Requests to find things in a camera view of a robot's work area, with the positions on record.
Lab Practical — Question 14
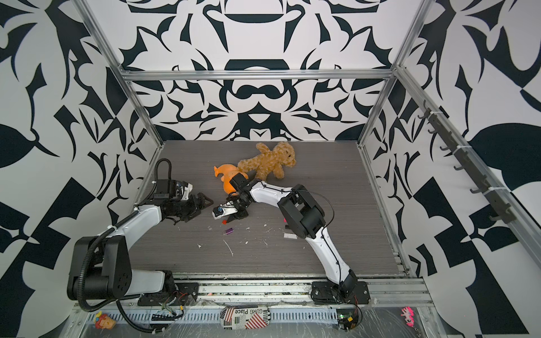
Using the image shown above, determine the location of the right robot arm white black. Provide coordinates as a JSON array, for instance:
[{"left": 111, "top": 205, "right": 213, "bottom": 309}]
[{"left": 213, "top": 174, "right": 359, "bottom": 305}]

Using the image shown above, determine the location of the wall hook rack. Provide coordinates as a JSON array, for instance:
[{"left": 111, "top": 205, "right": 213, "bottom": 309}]
[{"left": 420, "top": 108, "right": 517, "bottom": 224}]

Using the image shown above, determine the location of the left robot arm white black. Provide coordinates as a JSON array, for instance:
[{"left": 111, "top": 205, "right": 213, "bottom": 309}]
[{"left": 67, "top": 172, "right": 213, "bottom": 312}]

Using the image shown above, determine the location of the brown teddy bear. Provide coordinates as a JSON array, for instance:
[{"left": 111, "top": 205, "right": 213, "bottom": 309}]
[{"left": 238, "top": 142, "right": 296, "bottom": 181}]

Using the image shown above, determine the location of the printed label sticker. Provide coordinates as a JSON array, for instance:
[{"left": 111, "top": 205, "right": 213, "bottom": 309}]
[{"left": 220, "top": 306, "right": 271, "bottom": 330}]

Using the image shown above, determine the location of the pink toy figure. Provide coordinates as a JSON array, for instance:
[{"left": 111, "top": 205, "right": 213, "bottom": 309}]
[{"left": 401, "top": 306, "right": 415, "bottom": 328}]

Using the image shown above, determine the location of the colourful small toy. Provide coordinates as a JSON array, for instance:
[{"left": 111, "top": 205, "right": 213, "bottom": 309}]
[{"left": 94, "top": 311, "right": 116, "bottom": 330}]

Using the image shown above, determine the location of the aluminium frame post left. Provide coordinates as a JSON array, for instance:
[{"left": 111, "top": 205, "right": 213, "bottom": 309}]
[{"left": 73, "top": 0, "right": 164, "bottom": 148}]

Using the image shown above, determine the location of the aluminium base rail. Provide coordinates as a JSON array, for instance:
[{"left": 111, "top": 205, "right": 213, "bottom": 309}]
[{"left": 71, "top": 276, "right": 436, "bottom": 309}]

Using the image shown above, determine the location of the orange plush fish toy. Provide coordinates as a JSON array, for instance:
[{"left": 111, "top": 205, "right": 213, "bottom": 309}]
[{"left": 214, "top": 164, "right": 249, "bottom": 194}]

